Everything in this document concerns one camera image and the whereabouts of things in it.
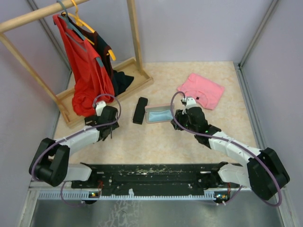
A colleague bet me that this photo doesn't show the wooden clothes rack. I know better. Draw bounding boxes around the wooden clothes rack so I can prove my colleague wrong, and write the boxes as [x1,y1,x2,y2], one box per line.
[0,0,153,129]

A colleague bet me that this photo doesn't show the yellow clothes hanger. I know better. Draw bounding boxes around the yellow clothes hanger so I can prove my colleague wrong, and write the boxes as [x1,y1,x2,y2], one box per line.
[65,0,116,61]

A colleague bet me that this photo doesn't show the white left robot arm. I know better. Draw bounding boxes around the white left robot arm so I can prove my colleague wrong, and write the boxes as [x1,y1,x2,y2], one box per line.
[29,106,121,188]

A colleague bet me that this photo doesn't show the grey clothes hanger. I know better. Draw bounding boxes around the grey clothes hanger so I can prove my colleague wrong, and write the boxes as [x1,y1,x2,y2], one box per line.
[53,0,104,72]

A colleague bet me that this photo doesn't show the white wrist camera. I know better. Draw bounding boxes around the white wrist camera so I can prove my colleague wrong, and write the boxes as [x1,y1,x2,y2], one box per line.
[95,101,106,116]
[181,96,196,109]

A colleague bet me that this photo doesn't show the red tank top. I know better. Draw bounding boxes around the red tank top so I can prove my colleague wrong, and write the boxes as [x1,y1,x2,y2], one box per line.
[52,14,116,117]

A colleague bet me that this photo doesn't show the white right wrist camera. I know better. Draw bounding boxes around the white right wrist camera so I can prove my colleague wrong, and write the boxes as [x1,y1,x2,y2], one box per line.
[181,96,196,109]

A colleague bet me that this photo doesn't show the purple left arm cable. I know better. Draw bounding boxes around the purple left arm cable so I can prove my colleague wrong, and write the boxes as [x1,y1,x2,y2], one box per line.
[32,93,122,207]

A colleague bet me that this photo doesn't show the dark navy garment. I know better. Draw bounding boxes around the dark navy garment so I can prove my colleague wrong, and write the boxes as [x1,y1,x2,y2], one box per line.
[78,27,134,96]

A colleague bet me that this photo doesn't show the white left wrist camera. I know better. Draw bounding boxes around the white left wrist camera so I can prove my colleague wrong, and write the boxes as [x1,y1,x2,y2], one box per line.
[95,101,106,116]

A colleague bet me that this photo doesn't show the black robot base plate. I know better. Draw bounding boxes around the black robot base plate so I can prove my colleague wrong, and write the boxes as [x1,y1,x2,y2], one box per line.
[71,164,239,202]

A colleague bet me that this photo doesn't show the pink folded t-shirt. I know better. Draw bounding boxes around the pink folded t-shirt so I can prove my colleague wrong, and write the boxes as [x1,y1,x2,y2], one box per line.
[177,73,225,110]

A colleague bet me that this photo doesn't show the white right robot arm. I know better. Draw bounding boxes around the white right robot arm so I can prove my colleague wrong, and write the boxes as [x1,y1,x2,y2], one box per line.
[170,106,290,206]

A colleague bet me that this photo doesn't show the pink glasses case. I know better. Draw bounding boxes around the pink glasses case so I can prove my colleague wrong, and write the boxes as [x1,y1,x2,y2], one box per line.
[145,104,173,124]

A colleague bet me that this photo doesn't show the black sunglasses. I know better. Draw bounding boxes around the black sunglasses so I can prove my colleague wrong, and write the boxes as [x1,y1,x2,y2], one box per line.
[85,115,115,141]

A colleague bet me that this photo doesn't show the black glasses case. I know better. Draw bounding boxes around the black glasses case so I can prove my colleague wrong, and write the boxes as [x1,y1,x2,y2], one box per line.
[133,97,148,125]

